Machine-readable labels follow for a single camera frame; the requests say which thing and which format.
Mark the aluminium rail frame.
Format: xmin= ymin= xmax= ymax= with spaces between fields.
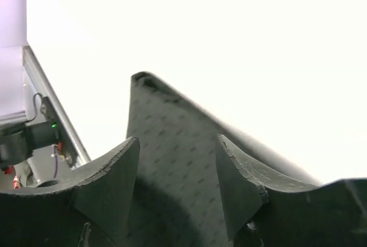
xmin=0 ymin=45 xmax=92 ymax=170

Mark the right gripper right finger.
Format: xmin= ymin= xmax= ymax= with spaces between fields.
xmin=216 ymin=135 xmax=366 ymax=246

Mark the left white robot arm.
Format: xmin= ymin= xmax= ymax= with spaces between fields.
xmin=1 ymin=119 xmax=75 ymax=191

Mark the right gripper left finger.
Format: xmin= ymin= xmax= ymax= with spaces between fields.
xmin=1 ymin=137 xmax=140 ymax=246

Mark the dark grey dotted skirt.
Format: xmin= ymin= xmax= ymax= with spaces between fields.
xmin=126 ymin=72 xmax=311 ymax=246

